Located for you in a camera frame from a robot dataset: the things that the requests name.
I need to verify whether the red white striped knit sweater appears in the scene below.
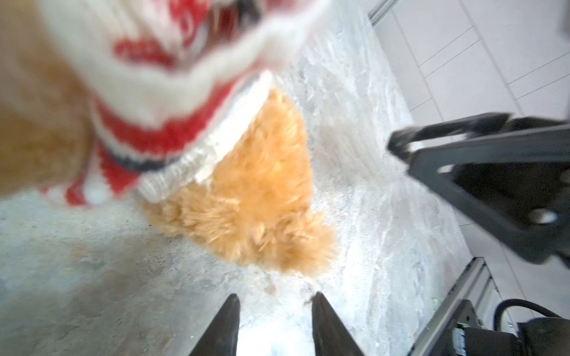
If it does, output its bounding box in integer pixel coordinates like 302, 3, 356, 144
39, 1, 329, 206

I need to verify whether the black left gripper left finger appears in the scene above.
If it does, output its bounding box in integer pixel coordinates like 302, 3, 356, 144
189, 294, 240, 356

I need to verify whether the tan plush teddy bear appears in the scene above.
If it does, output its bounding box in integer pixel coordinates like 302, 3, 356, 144
1, 1, 335, 275

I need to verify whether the aluminium corner post right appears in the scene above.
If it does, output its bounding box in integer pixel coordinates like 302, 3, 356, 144
368, 0, 399, 27

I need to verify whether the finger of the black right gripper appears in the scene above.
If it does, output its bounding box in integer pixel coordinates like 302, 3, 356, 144
408, 125, 569, 264
387, 112, 511, 163

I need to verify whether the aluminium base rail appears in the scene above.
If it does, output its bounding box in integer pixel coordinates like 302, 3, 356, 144
408, 258, 523, 355

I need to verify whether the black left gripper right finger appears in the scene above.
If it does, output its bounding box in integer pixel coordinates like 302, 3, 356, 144
312, 292, 364, 356

